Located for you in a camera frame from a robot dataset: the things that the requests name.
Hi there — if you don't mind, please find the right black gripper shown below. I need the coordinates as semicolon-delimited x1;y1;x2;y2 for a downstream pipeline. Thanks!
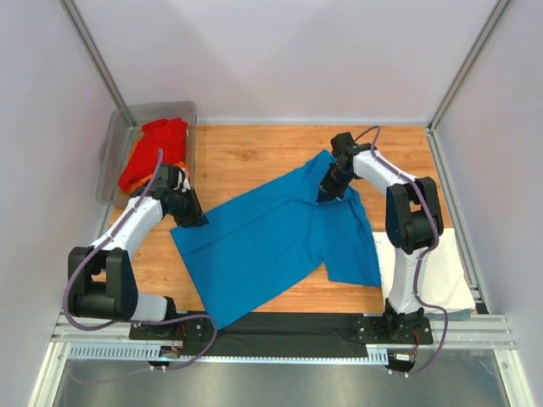
316;164;354;205

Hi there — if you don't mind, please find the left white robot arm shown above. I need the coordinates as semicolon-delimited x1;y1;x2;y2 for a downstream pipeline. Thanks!
62;164;209;340

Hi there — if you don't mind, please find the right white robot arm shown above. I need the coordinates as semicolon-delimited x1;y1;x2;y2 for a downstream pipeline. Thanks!
316;132;444;345

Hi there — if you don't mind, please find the orange t shirt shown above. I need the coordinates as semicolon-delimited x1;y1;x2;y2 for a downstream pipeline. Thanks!
118;140;190;193

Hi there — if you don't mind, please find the red t shirt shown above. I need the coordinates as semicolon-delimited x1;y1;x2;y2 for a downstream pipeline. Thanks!
118;117;188;193

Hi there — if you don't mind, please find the clear plastic bin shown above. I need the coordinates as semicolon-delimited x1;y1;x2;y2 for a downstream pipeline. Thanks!
96;101;197;209

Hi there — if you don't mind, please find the folded white t shirt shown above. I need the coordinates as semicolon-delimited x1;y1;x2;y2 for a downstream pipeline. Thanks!
372;228;475;312

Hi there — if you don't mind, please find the folded light blue t shirt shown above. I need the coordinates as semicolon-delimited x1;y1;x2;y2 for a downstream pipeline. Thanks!
427;309;473;321

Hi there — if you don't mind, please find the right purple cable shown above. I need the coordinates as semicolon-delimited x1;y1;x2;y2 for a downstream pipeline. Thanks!
351;125;450;379

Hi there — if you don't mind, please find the purple cable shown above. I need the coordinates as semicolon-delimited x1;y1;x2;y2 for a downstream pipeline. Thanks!
351;125;450;379
62;148;219;374

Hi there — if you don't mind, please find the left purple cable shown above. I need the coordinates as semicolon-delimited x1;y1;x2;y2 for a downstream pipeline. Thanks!
62;148;219;374

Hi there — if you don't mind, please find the slotted grey cable duct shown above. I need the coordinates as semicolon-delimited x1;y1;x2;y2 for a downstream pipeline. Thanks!
67;343;180;361

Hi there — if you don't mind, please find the right aluminium frame post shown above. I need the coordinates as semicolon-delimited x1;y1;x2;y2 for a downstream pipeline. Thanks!
427;0;514;133

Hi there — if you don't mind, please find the aluminium frame post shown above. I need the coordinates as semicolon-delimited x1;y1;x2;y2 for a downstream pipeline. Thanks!
427;0;514;133
59;0;136;127

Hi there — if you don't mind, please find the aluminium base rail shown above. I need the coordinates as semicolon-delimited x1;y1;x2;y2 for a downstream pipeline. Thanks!
443;315;516;350

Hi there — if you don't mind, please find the left aluminium frame post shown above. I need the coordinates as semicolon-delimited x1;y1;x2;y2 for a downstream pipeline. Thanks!
59;0;136;127

